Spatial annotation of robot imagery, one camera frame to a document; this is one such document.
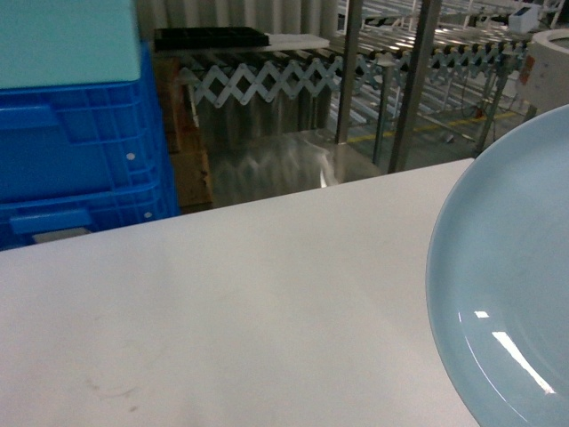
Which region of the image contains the light blue round plate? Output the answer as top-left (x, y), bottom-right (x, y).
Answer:
top-left (426, 107), bottom-right (568, 426)

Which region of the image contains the black flat tray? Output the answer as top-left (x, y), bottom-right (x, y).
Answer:
top-left (154, 27), bottom-right (269, 51)

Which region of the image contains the blue crate upper right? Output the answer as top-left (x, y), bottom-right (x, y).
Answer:
top-left (1, 44), bottom-right (168, 203)

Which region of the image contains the blue crate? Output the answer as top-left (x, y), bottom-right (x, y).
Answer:
top-left (1, 179), bottom-right (180, 250)
top-left (1, 44), bottom-right (168, 203)

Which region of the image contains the expandable roller conveyor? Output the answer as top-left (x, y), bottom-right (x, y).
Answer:
top-left (176, 40), bottom-right (529, 109)

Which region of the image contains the blue crate lower right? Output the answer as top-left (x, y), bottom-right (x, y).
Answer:
top-left (1, 179), bottom-right (180, 250)

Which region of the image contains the teal foam box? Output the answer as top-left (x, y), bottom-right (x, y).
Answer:
top-left (1, 1), bottom-right (141, 89)

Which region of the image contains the white round machine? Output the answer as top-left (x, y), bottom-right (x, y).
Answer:
top-left (524, 28), bottom-right (568, 112)

